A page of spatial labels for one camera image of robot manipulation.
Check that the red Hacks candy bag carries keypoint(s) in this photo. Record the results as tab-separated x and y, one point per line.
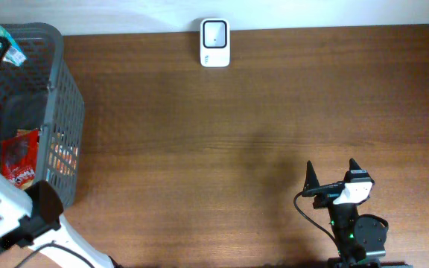
19	157

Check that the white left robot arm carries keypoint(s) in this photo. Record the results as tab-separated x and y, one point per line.
34	218

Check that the grey plastic basket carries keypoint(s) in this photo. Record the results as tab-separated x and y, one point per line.
42	95

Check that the orange snack pack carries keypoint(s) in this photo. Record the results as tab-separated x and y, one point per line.
61	157

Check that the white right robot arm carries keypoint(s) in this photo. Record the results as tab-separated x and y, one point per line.
359	238

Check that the white barcode scanner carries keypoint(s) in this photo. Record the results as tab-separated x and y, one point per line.
215	43

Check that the teal tissue pack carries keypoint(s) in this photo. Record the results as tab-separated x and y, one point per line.
13	54

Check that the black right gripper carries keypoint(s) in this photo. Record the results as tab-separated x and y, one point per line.
326	194

